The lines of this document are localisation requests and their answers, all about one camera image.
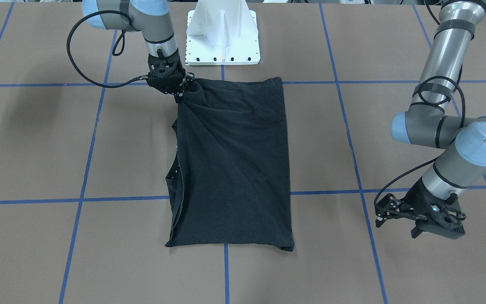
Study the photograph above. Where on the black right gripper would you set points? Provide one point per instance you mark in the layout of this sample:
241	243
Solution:
178	88

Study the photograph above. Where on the black printed t-shirt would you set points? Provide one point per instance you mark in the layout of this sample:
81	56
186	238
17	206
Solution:
230	179

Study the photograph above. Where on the brown table mat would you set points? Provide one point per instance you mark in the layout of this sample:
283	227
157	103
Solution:
84	213

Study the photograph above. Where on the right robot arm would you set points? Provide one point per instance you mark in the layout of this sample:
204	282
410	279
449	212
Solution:
151	18

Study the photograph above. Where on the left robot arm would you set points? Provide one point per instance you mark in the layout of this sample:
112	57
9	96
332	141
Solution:
437	118

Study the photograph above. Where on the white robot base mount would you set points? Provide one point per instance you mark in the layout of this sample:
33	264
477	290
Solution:
222	32

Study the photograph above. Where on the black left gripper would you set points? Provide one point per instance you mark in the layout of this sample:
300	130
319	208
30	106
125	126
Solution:
412	202

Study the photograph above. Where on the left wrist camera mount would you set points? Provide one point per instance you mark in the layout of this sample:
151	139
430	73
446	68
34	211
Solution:
441	219

